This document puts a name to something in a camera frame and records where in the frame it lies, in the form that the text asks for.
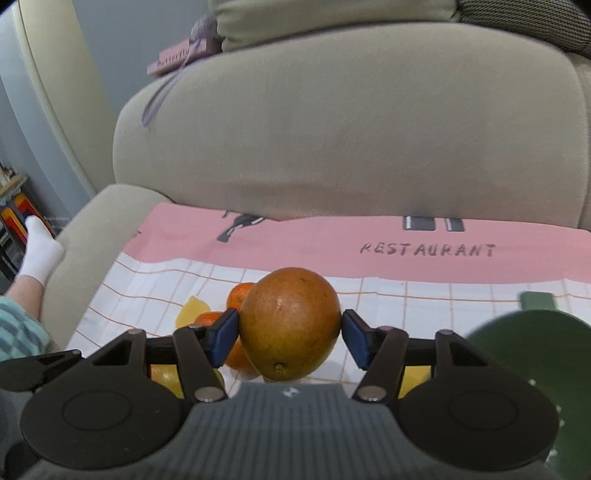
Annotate small orange tangerine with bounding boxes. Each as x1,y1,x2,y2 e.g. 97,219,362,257
226,282,254,310

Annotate brown orange mango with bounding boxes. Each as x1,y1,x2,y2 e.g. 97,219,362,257
238,267,342,382

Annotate green colander bowl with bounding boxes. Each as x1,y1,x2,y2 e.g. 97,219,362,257
467,292,591,479

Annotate pink checked picnic cloth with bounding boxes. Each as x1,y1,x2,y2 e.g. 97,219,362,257
69,204,590,354

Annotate striped teal trouser leg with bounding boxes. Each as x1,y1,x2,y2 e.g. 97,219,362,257
0,297,51,362

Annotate left foot white sock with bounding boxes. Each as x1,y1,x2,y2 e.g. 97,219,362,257
17,215,64,286

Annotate red stool stack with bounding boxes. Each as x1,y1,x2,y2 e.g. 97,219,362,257
1,192,56,251

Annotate beige fabric sofa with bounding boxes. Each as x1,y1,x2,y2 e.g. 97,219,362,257
15,1,590,347

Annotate pink butterfly book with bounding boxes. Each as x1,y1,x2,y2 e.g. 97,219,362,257
146,39,221,77

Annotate beige back cushion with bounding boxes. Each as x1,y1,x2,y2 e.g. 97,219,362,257
208,0,458,51

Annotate houndstooth patterned cushion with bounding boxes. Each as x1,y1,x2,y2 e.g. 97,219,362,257
458,0,590,58

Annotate grey ribbon strap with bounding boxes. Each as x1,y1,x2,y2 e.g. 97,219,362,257
140,36,209,128

